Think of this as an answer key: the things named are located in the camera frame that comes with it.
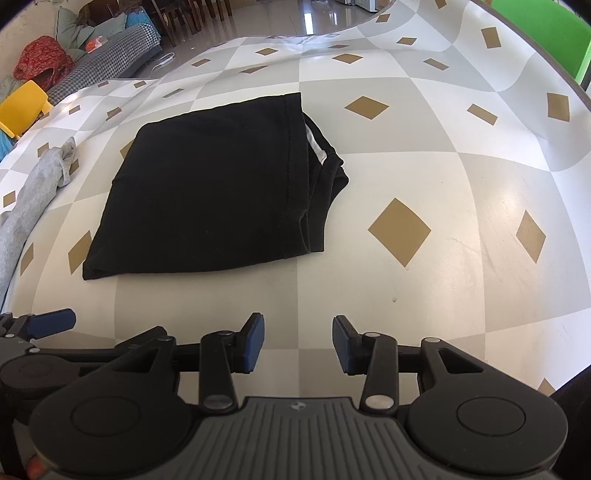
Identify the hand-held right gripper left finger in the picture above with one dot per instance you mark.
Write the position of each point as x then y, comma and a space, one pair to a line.
254, 341

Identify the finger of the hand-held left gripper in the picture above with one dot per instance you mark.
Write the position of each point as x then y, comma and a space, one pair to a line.
53, 321
92, 353

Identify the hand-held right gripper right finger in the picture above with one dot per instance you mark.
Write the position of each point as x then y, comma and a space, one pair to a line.
344, 344

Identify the black t-shirt red lettering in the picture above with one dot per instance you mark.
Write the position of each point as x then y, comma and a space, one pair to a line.
207, 184

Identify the person's left hand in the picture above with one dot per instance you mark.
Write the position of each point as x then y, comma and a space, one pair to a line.
34, 468

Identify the grey sweatshirt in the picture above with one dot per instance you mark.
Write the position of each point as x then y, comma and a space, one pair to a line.
27, 203

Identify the blue cloth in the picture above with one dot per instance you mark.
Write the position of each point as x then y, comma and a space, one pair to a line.
4, 145

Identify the checkered table cover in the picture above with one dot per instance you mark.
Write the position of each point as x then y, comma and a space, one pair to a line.
438, 184

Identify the yellow plastic chair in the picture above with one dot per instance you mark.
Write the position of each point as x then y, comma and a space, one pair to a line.
23, 108

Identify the grey green cloth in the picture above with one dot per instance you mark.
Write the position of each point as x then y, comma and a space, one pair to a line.
8, 85

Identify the red patterned cloth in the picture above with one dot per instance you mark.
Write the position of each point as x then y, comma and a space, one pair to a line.
41, 62

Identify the houndstooth sofa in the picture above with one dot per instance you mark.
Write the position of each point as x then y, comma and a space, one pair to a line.
111, 55

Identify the orange white packet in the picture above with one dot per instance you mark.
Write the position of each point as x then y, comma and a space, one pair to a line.
97, 44

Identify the white power strip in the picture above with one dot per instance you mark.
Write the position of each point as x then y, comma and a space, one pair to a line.
164, 60

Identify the pale green cushion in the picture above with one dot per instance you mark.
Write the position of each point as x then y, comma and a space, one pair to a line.
74, 27

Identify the green plastic chair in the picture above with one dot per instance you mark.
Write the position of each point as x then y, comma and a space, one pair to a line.
545, 32

